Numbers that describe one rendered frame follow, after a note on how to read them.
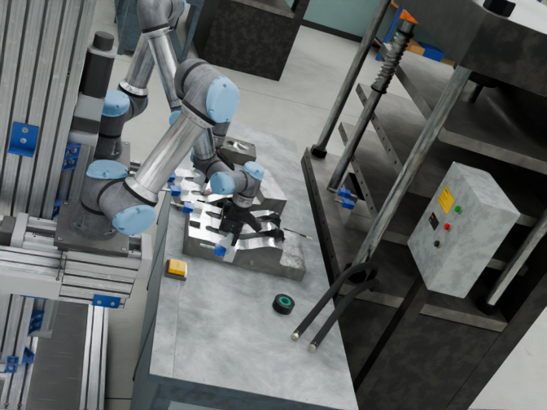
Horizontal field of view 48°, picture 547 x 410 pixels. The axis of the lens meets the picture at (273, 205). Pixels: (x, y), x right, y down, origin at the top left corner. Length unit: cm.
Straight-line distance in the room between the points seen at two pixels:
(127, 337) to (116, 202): 145
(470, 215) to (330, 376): 73
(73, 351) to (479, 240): 169
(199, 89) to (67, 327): 146
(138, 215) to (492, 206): 118
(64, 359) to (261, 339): 91
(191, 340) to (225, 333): 13
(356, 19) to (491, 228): 828
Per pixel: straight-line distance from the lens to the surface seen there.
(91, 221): 194
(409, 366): 311
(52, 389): 262
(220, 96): 170
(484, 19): 226
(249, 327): 221
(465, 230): 224
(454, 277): 236
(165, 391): 203
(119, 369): 302
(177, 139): 175
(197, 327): 213
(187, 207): 250
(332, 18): 1018
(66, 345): 278
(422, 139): 242
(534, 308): 307
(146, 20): 217
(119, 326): 320
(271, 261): 245
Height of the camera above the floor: 223
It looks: 29 degrees down
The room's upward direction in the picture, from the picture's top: 23 degrees clockwise
